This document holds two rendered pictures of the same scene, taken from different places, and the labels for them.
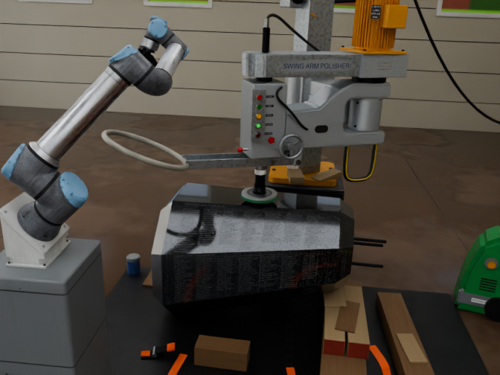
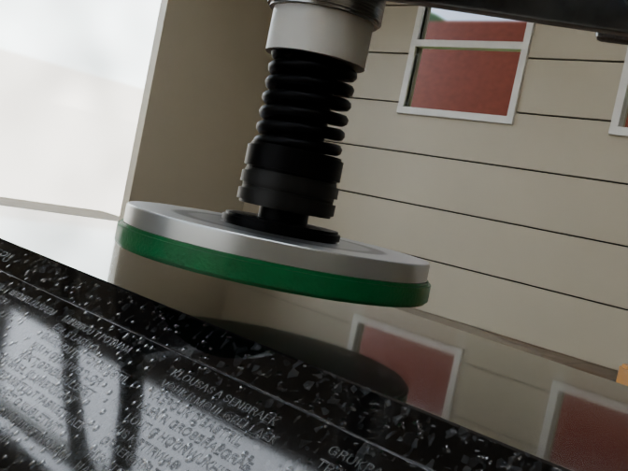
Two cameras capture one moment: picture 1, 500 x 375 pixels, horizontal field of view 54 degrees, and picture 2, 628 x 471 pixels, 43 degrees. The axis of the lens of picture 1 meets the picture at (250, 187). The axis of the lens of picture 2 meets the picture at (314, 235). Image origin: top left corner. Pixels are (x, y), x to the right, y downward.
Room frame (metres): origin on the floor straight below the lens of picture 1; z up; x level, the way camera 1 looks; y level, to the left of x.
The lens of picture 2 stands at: (2.35, -0.42, 0.91)
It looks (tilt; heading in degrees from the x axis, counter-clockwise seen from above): 3 degrees down; 38
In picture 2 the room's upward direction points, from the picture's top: 12 degrees clockwise
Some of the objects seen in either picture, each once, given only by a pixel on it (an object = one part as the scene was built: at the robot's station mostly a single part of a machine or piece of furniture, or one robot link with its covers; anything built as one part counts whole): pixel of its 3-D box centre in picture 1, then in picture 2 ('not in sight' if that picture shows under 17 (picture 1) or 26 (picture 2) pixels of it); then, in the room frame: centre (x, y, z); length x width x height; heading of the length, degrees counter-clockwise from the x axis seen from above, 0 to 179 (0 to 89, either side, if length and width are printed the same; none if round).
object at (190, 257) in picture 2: (259, 193); (277, 245); (2.78, -0.06, 0.87); 0.22 x 0.22 x 0.04
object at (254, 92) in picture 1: (257, 115); not in sight; (2.65, -0.03, 1.37); 0.08 x 0.03 x 0.28; 109
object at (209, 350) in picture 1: (222, 353); not in sight; (2.32, 0.12, 0.07); 0.30 x 0.12 x 0.12; 82
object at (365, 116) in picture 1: (364, 112); not in sight; (2.99, -0.68, 1.34); 0.19 x 0.19 x 0.20
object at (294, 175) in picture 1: (295, 176); not in sight; (3.33, -0.32, 0.81); 0.20 x 0.10 x 0.05; 2
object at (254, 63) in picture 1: (322, 66); not in sight; (2.89, -0.39, 1.62); 0.96 x 0.25 x 0.17; 109
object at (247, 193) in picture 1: (259, 193); (278, 239); (2.78, -0.06, 0.87); 0.21 x 0.21 x 0.01
